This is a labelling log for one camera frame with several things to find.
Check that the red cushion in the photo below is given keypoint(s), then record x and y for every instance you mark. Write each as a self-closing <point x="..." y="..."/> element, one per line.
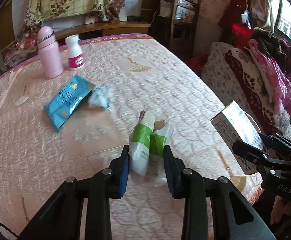
<point x="241" y="35"/>

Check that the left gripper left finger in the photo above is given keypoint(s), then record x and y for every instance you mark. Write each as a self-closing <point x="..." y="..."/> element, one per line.
<point x="61" y="215"/>

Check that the wooden chair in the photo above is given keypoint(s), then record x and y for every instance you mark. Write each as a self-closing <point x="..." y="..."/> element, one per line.
<point x="172" y="24"/>

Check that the blue snack packet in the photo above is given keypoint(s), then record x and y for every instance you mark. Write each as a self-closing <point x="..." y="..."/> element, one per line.
<point x="67" y="100"/>

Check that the white teal wrapper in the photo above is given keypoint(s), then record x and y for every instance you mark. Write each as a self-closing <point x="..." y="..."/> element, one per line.
<point x="101" y="96"/>

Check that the green white tissue packet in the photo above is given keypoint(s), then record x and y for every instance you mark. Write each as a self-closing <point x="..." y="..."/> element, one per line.
<point x="146" y="144"/>

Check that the green white medicine box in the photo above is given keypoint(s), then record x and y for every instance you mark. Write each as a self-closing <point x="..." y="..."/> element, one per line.
<point x="233" y="124"/>

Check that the dark purple garment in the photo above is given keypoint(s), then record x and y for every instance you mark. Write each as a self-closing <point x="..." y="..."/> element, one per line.
<point x="278" y="49"/>

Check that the pink water bottle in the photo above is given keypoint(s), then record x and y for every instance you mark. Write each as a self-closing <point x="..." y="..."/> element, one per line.
<point x="48" y="51"/>

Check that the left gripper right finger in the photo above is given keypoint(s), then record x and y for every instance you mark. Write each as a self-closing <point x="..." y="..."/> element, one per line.
<point x="233" y="216"/>

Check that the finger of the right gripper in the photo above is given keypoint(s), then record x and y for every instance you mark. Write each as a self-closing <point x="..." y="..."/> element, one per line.
<point x="276" y="142"/>
<point x="253" y="160"/>

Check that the white bottle pink label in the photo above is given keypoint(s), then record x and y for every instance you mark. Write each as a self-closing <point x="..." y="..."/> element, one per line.
<point x="74" y="52"/>

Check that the floral cloth covered television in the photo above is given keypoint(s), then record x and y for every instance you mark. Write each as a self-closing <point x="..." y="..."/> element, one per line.
<point x="41" y="10"/>

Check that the pink polka dot blanket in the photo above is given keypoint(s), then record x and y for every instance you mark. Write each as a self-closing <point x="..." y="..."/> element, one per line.
<point x="279" y="83"/>

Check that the pink quilted table cover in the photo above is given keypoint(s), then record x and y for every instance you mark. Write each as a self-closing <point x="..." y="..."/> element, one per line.
<point x="35" y="158"/>

